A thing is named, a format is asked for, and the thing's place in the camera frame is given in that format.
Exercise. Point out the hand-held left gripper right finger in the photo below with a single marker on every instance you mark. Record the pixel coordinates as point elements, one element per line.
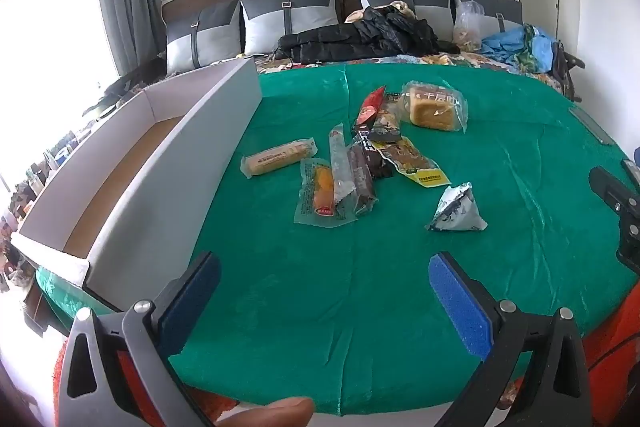
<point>457,302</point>

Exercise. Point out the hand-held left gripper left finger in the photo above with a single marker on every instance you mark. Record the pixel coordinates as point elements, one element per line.
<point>192,302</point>

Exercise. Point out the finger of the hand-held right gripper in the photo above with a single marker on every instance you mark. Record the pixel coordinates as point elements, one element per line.
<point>633,170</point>
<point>612,194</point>

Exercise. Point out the silver triangular snack packet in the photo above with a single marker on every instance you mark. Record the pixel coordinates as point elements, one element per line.
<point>457,209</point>

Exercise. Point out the grey cardboard box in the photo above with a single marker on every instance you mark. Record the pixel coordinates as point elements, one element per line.
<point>200,157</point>

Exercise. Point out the yellow snack packet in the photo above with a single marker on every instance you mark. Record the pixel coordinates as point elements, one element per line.
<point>410,159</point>

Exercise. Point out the brown chocolate bar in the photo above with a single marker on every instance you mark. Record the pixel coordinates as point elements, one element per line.
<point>362,179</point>

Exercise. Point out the orange sausage clear packet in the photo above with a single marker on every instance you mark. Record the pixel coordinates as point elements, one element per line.
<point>322,192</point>

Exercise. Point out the biscuit roll clear packet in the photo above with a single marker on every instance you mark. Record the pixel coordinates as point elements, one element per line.
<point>280,155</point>

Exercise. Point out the long clear snack packet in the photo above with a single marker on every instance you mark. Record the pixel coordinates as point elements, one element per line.
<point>340,162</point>

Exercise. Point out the bread loaf clear packet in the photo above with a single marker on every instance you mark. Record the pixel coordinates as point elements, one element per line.
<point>435,109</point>

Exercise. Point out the black long snack packet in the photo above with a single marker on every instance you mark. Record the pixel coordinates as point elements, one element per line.
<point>387,119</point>

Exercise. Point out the red snack packet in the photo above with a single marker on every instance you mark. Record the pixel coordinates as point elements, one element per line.
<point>369,107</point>

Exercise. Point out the person's left hand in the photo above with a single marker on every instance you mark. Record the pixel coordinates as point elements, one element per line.
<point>290,413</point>

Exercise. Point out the grey phone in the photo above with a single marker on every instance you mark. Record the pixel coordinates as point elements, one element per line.
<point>592,126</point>

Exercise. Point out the black bag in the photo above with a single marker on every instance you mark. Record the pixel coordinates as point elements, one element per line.
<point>565,67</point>

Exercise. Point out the blue cloth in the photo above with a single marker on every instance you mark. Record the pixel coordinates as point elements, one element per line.
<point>505,44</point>

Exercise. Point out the grey white pillow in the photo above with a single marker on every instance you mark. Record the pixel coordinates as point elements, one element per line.
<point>300,17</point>
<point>425,2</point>
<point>505,14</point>
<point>210,34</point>

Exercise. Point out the clear plastic bag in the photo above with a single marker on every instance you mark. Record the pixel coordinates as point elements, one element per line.
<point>467,29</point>

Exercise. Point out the black puffer jacket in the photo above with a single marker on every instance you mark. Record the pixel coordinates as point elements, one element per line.
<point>370,34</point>

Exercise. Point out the beige cloth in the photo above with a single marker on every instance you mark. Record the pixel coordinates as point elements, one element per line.
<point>400,7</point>

